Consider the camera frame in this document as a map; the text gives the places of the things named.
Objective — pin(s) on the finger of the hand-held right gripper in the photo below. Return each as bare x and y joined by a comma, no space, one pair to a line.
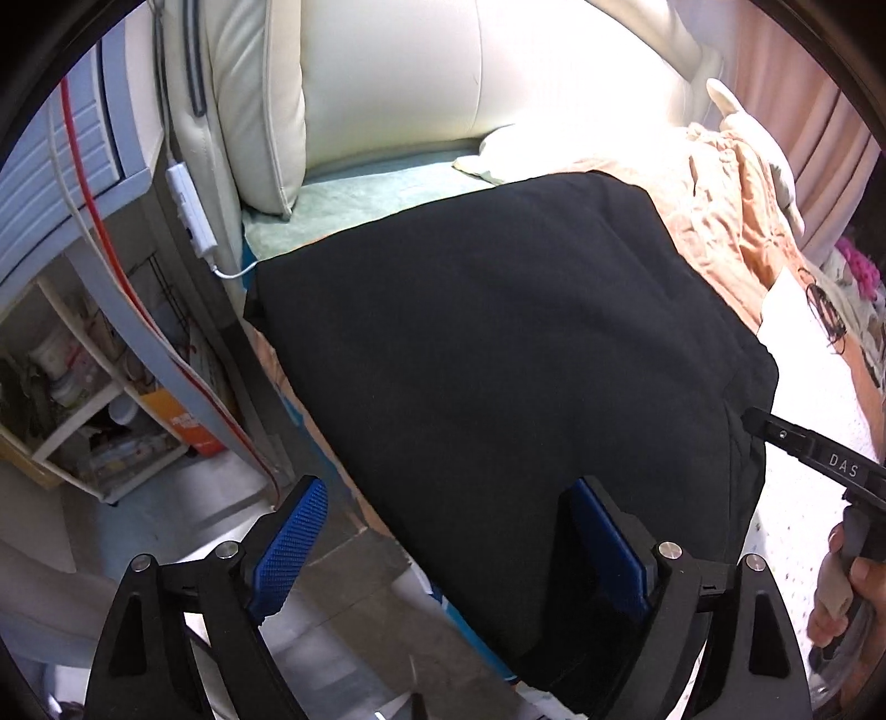
817,457

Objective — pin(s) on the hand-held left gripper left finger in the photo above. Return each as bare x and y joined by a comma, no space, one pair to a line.
287,547

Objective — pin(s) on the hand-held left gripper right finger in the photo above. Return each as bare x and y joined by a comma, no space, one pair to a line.
609,547

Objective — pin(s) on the black collared shirt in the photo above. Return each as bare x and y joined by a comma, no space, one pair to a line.
484,346

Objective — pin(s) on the person's right hand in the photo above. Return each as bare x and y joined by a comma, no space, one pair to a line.
834,595

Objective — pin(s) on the white dotted blanket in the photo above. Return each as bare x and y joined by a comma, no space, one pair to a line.
810,374

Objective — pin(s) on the orange box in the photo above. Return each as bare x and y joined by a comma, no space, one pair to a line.
180,422

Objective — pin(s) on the pink plush toy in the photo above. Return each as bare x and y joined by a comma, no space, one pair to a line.
865,266

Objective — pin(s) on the white shelf unit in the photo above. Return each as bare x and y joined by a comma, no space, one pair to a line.
97,408

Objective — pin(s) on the orange brown duvet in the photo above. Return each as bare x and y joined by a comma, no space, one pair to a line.
720,208

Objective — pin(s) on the cream plush toy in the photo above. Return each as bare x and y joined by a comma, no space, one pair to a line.
761,145

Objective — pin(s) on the pink curtain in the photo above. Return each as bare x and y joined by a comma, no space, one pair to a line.
817,138

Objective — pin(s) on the mint green sheet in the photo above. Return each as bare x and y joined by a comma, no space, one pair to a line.
332,201

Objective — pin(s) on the cream pillow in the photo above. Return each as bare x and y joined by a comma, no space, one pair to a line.
519,156

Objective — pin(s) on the grey slatted cabinet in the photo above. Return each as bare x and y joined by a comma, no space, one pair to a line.
62,187

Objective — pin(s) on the cream leather headboard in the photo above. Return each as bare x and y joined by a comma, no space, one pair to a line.
387,69

